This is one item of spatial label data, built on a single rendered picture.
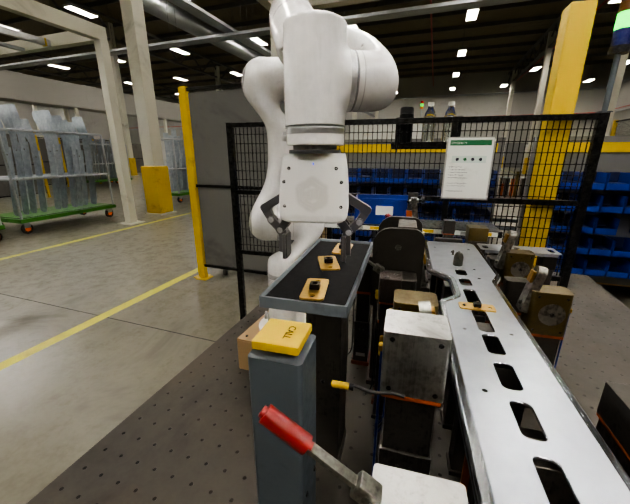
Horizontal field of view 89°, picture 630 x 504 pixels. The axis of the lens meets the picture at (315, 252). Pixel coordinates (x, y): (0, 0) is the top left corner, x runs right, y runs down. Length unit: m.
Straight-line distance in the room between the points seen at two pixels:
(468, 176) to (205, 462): 1.63
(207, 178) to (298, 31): 3.18
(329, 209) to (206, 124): 3.16
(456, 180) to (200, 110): 2.58
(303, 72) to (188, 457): 0.83
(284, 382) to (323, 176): 0.27
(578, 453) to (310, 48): 0.62
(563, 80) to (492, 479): 1.77
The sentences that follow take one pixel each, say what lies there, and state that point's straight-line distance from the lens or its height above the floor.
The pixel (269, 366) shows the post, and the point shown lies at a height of 1.13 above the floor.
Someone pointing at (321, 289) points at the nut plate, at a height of 1.16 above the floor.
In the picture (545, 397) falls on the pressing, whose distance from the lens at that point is 0.68.
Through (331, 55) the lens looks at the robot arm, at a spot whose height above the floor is 1.49.
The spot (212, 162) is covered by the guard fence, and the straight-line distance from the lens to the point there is 3.55.
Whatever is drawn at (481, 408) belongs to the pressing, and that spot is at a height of 1.00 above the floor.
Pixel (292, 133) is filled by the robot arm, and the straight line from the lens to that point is 0.46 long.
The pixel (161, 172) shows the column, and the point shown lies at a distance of 8.38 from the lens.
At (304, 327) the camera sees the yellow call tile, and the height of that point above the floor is 1.16.
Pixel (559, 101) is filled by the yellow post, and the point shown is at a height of 1.60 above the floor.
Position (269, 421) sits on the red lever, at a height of 1.13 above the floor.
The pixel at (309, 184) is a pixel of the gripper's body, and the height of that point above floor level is 1.33.
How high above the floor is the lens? 1.38
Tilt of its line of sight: 17 degrees down
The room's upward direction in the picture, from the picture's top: straight up
